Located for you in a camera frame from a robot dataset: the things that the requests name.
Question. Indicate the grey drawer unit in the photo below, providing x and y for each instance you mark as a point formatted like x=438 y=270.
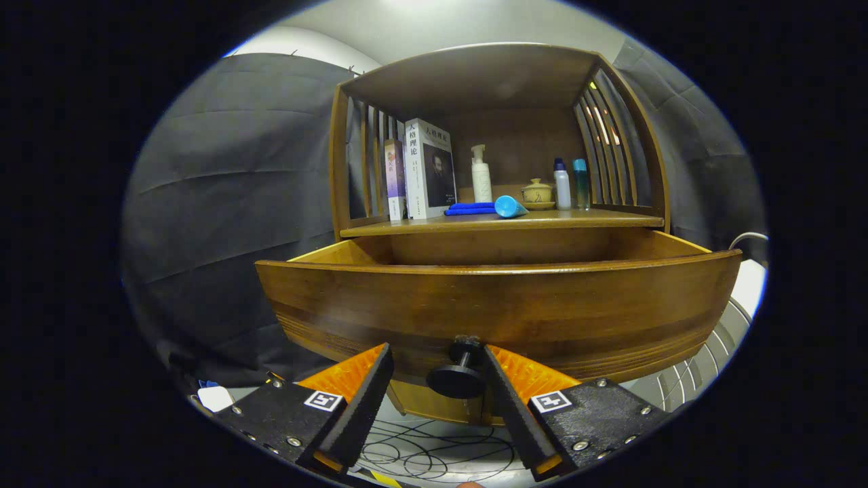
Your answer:
x=698 y=373

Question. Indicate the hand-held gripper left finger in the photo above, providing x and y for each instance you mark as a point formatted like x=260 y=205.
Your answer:
x=363 y=407

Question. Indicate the wooden drawer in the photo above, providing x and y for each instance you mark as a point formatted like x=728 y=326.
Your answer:
x=508 y=305

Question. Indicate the thin purple book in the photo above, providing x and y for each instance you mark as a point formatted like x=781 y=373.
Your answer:
x=395 y=176

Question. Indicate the blue folded cloth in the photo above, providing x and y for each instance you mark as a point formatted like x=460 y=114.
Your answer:
x=468 y=209

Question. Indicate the white pump bottle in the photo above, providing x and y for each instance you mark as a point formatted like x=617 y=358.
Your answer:
x=481 y=179

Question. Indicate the black drawer knob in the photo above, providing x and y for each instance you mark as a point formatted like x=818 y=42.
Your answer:
x=456 y=381

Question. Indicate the white flat object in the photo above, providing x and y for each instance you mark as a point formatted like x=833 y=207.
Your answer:
x=215 y=398

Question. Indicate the wooden countertop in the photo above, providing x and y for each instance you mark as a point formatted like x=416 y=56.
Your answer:
x=576 y=218

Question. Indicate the blue white cosmetic tube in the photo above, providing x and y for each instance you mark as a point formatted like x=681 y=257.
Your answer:
x=507 y=207

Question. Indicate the clear teal bottle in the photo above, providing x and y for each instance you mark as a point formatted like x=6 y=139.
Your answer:
x=580 y=190

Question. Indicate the wooden cabinet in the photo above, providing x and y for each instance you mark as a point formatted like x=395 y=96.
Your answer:
x=475 y=74

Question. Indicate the black backdrop cloth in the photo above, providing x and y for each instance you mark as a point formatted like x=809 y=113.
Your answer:
x=705 y=149
x=224 y=203

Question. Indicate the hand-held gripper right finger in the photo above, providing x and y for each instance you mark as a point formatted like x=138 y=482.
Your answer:
x=519 y=413

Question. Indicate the white bottle blue cap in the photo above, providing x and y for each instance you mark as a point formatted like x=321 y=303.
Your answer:
x=562 y=190

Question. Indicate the large white portrait book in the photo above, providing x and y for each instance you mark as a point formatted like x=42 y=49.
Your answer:
x=430 y=169

